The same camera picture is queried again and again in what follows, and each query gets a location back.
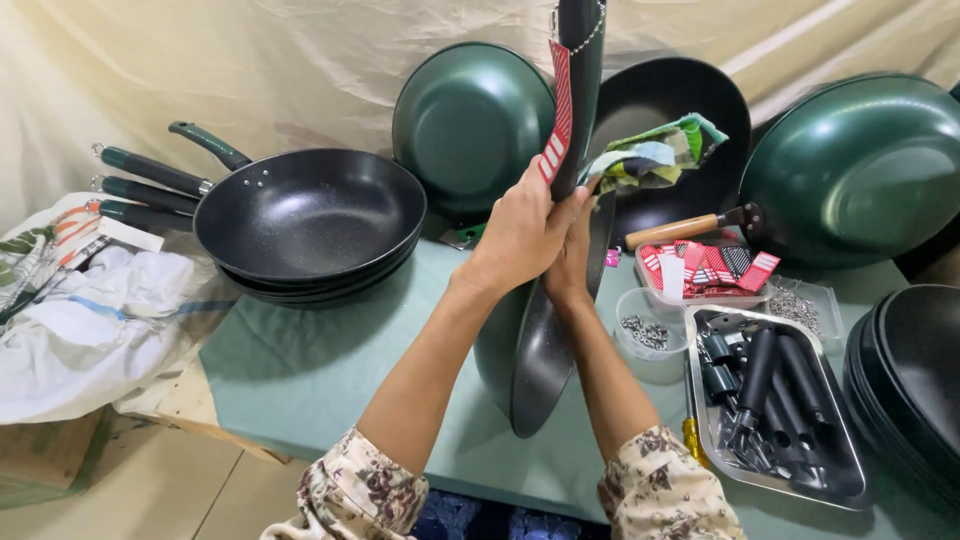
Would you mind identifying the person's left hand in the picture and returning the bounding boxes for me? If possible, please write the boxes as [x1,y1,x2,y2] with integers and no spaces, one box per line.
[457,156,594,298]

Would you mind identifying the person's right hand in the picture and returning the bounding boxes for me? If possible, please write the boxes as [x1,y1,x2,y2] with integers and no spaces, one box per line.
[541,176,602,305]

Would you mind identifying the multicoloured checked cloth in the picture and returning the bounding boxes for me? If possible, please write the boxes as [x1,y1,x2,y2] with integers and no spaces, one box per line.
[579,112,729,198]

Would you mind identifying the green wok with black handle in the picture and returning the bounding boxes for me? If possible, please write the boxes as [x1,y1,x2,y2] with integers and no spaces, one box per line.
[474,0,618,441]

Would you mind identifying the red striped hang tag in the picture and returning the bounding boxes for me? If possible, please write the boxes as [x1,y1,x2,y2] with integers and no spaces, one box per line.
[537,39,574,186]

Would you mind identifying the clear plastic tag tray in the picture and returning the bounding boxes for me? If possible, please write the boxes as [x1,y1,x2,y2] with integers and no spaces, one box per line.
[634,240,775,310]

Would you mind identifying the small green and silver tag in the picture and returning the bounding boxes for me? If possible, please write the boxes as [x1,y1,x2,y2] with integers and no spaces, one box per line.
[440,222,489,250]

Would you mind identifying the clear plastic cup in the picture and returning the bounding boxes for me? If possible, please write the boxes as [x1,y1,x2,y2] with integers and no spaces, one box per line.
[614,287,690,363]

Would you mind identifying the pile of red striped tags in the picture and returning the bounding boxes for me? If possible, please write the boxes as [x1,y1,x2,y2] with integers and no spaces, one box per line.
[639,238,782,300]

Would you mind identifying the pile of metal washers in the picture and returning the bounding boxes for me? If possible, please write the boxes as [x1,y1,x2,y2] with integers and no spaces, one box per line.
[621,314,671,352]

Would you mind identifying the large green wok body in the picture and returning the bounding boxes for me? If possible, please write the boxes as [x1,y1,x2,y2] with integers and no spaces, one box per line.
[738,72,960,273]

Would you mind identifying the green table cover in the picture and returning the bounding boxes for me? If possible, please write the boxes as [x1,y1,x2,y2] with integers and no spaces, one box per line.
[198,238,960,540]

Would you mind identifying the person's floral right sleeve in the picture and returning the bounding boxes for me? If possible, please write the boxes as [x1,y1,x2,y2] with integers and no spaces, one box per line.
[597,424,745,540]

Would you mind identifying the person's floral sleeve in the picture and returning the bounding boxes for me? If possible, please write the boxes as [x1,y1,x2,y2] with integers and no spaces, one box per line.
[258,426,431,540]
[597,424,745,540]

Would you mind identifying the person's blue patterned clothing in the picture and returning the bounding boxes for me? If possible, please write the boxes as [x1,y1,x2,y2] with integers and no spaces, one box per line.
[408,489,612,540]

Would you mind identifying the person's floral left sleeve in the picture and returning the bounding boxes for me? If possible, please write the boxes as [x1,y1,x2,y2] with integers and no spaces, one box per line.
[258,426,431,540]

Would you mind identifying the stainless steel tray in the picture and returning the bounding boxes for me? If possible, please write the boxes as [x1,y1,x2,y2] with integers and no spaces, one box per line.
[683,303,873,513]

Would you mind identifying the stack of black wok bodies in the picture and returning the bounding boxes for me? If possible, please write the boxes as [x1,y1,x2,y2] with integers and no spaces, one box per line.
[842,284,960,520]

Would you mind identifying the beige fabric backdrop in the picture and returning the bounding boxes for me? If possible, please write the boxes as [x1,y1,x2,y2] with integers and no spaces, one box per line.
[0,0,960,234]

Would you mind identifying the white woven sack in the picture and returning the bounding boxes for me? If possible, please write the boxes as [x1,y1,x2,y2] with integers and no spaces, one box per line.
[0,192,235,426]

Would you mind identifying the brown cardboard box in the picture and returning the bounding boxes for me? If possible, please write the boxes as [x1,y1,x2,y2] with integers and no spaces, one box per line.
[0,407,108,511]

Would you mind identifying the wooden handle with black bracket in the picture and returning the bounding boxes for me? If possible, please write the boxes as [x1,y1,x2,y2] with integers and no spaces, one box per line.
[624,202,766,252]

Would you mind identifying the black-inside handleless wok body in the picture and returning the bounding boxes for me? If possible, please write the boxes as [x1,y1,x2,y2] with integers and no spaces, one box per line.
[589,57,753,250]

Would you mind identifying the green handleless wok body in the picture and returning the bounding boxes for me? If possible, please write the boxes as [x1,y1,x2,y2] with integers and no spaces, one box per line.
[391,41,558,224]

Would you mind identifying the silver ball chain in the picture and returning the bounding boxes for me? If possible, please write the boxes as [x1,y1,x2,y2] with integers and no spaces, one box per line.
[549,0,607,57]

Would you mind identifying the pile of silver ball chains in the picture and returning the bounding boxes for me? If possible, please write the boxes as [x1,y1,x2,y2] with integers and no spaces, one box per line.
[768,286,823,336]

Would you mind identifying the clear plastic chain container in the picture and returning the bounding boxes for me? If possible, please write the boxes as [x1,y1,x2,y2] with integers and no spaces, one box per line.
[763,274,846,340]

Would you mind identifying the black nonstick wok green handle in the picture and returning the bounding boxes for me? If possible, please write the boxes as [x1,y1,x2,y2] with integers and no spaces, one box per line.
[168,120,428,283]
[89,174,421,300]
[90,143,426,292]
[84,198,417,309]

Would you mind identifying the yellow-handled screwdriver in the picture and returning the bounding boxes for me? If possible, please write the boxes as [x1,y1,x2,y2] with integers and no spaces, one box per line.
[680,375,711,471]

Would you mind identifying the pile of black pan handles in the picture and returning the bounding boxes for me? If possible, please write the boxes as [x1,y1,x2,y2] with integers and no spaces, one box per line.
[696,312,837,489]

